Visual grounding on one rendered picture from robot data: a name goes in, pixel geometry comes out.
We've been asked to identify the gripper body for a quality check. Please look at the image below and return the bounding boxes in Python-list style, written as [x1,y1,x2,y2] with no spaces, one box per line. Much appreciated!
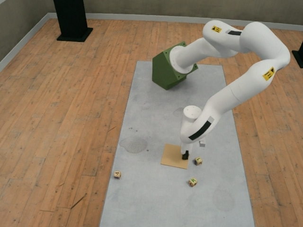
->
[181,142,193,155]

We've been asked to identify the tan square mat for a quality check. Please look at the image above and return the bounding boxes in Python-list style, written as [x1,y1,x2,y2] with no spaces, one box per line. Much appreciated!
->
[160,143,189,169]

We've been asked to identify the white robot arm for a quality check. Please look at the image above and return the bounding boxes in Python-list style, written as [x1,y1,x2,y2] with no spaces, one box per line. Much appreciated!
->
[169,20,290,147]

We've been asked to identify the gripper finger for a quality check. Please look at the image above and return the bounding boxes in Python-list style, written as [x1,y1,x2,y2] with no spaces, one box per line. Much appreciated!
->
[182,150,189,160]

